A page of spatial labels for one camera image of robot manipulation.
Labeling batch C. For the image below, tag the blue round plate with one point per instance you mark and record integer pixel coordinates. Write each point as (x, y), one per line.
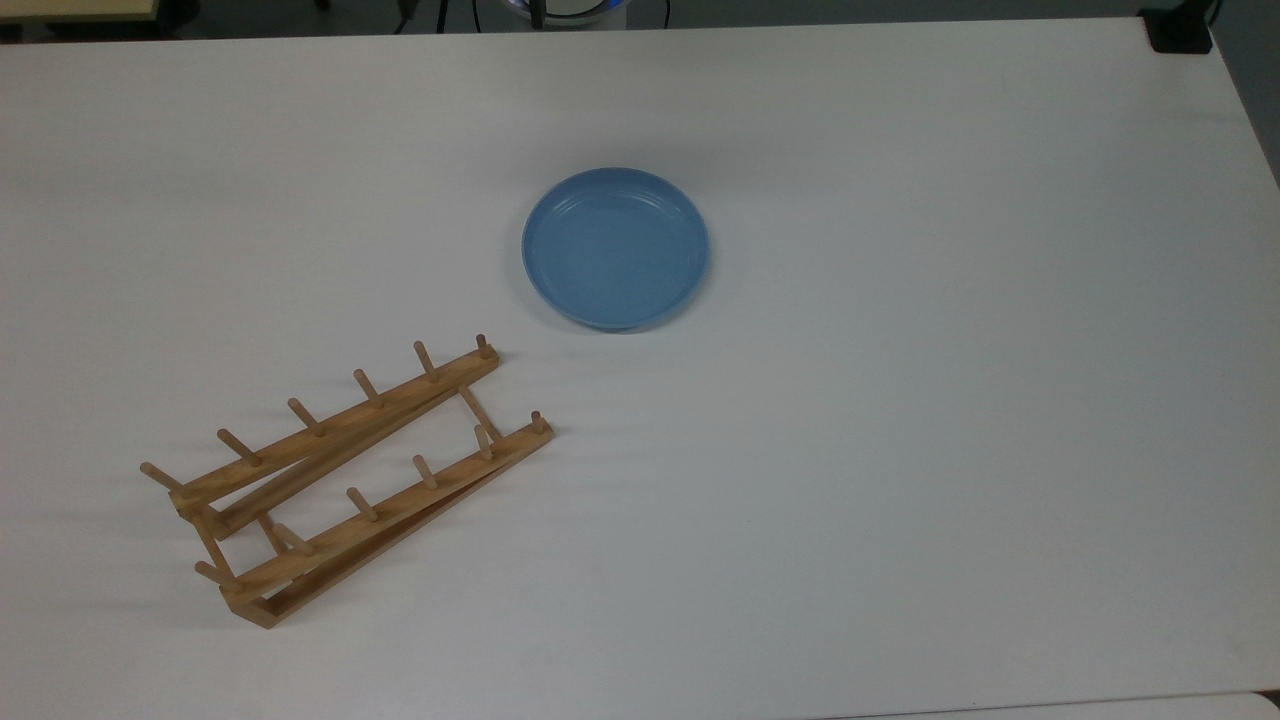
(615, 250)

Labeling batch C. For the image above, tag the wooden plate rack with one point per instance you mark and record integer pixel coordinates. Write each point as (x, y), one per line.
(340, 430)

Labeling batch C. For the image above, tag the black corner clamp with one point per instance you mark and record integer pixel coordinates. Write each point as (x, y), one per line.
(1180, 35)

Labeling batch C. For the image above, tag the light wooden desk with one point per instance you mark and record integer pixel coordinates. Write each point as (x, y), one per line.
(70, 8)

